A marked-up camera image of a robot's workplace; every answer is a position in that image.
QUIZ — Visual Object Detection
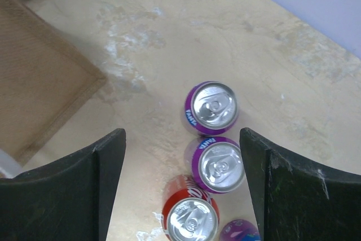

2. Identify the purple soda can right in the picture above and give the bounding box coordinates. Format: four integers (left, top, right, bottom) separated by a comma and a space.
219, 219, 261, 241

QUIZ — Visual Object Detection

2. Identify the purple soda can far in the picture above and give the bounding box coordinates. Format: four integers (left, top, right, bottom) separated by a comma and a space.
181, 81, 239, 136

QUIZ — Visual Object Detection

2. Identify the brown canvas tote bag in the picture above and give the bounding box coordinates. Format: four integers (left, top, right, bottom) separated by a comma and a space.
1, 0, 106, 178

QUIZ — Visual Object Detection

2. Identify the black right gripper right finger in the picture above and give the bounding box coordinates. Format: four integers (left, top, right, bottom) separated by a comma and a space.
240, 128, 360, 240

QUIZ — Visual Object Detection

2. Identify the red cola can middle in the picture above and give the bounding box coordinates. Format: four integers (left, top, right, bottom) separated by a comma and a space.
161, 174, 219, 241

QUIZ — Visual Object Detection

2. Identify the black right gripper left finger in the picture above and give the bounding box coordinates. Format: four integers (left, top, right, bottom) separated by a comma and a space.
1, 129, 126, 240

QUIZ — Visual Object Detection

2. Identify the purple soda can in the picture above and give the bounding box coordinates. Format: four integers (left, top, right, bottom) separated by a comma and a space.
184, 136, 245, 194
181, 81, 239, 136
219, 219, 261, 241

